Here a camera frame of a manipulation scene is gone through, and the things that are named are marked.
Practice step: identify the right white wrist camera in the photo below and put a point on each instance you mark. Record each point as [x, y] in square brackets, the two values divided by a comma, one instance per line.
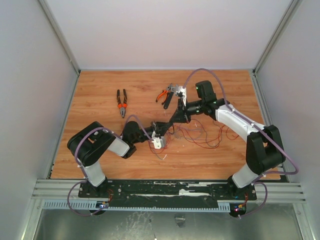
[181, 92]

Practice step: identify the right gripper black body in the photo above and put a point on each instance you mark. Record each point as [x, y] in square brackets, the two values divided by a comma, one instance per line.
[180, 103]

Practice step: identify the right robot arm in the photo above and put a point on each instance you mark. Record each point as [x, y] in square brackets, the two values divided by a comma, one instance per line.
[264, 148]

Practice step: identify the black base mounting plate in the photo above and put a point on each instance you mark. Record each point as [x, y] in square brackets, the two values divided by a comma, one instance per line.
[167, 193]

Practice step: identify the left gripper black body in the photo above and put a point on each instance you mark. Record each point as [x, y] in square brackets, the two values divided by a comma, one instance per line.
[155, 129]

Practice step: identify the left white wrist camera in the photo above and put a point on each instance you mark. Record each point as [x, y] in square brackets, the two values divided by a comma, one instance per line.
[158, 142]

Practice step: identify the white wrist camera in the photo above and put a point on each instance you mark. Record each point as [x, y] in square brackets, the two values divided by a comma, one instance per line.
[181, 92]
[158, 142]

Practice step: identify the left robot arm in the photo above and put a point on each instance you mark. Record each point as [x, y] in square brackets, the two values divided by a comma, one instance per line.
[88, 145]

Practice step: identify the large orange black pliers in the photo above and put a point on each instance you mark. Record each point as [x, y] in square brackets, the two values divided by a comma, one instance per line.
[122, 105]

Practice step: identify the black adjustable wrench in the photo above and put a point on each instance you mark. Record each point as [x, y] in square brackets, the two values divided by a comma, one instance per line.
[171, 91]

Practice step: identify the small orange needle-nose pliers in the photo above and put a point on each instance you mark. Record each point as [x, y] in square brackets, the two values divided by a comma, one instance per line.
[165, 93]

